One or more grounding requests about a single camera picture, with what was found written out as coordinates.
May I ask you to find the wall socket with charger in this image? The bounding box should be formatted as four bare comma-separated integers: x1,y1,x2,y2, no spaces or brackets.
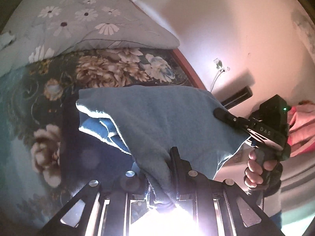
213,58,230,73

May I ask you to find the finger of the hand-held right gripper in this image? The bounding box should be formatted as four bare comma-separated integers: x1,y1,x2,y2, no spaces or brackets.
213,107,249,130

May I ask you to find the teal floral bed sheet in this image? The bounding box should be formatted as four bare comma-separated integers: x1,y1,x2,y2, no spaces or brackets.
0,48,197,231

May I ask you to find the pink cloth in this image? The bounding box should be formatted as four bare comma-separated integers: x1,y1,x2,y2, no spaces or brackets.
287,100,315,158

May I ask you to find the white charger cable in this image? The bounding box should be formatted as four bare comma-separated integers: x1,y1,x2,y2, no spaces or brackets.
209,69,225,92

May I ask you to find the black bar-shaped object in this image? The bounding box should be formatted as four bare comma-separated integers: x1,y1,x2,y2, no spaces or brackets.
220,86,253,110

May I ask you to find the light blue garment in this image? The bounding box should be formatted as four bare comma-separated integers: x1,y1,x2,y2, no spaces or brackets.
0,31,16,51

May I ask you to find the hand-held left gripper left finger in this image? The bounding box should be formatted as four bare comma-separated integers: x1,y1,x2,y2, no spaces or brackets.
41,170,151,236

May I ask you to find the person's right hand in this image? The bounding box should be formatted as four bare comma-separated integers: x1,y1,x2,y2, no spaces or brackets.
244,150,284,196

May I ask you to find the blue t-shirt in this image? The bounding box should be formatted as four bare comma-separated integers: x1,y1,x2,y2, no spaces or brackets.
76,85,249,209

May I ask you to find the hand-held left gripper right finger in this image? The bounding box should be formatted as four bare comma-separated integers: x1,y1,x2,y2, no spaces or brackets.
169,147,274,236

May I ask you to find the dark cloth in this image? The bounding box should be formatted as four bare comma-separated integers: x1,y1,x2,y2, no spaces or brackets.
59,96,148,197

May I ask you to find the person's right forearm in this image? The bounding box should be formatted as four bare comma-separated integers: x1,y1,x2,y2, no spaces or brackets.
262,189,283,231

